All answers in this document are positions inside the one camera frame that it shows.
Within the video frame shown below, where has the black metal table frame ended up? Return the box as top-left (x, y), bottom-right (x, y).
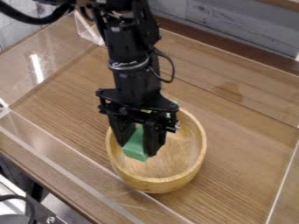
top-left (0, 156), bottom-right (92, 224)

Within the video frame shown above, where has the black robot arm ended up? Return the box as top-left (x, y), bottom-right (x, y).
top-left (36, 0), bottom-right (179, 157)

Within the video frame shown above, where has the brown wooden bowl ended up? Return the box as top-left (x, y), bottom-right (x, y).
top-left (106, 108), bottom-right (207, 193)

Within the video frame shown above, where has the black cable bottom left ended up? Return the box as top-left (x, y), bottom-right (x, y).
top-left (0, 193), bottom-right (39, 224)

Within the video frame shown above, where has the clear acrylic corner bracket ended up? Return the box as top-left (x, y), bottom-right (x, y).
top-left (74, 11), bottom-right (106, 46)

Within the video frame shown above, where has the green rectangular block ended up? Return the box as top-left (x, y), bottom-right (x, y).
top-left (122, 100), bottom-right (180, 162)

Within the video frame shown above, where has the clear acrylic tray wall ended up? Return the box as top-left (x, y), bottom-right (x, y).
top-left (0, 109), bottom-right (194, 224)

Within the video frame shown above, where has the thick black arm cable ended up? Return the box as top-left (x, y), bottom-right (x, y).
top-left (0, 1), bottom-right (75, 25)

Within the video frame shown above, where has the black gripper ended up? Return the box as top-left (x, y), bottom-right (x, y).
top-left (95, 65), bottom-right (182, 158)

